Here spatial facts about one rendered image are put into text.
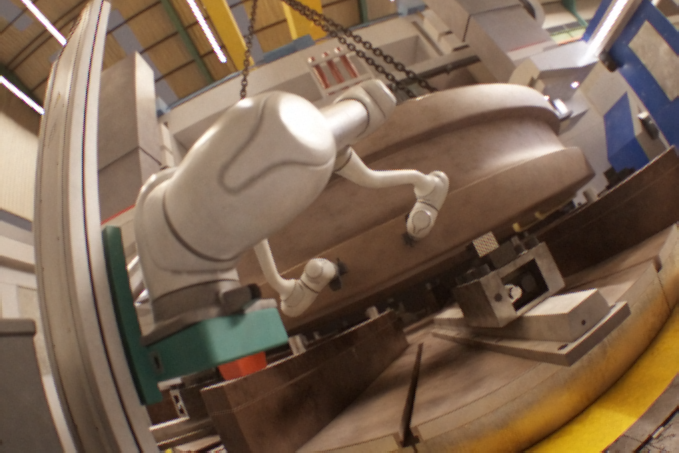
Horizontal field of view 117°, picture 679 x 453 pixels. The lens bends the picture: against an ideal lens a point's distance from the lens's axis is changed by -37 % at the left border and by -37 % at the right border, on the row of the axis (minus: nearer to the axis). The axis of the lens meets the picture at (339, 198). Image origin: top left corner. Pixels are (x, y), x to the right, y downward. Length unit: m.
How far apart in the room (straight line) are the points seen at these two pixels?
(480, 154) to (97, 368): 2.09
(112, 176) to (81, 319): 4.75
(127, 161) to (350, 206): 3.86
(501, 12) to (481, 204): 4.49
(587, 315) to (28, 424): 1.26
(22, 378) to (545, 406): 1.37
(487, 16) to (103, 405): 5.77
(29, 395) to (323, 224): 1.75
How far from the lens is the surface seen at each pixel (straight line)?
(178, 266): 0.48
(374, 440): 1.27
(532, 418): 1.35
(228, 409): 1.28
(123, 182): 5.02
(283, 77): 8.37
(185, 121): 8.76
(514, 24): 5.78
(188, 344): 0.46
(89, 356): 0.53
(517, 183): 2.00
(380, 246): 1.68
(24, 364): 0.40
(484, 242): 1.58
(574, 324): 1.15
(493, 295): 1.36
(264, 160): 0.35
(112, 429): 0.52
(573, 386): 1.40
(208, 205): 0.39
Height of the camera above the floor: 0.75
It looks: 20 degrees up
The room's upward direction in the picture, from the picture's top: 24 degrees counter-clockwise
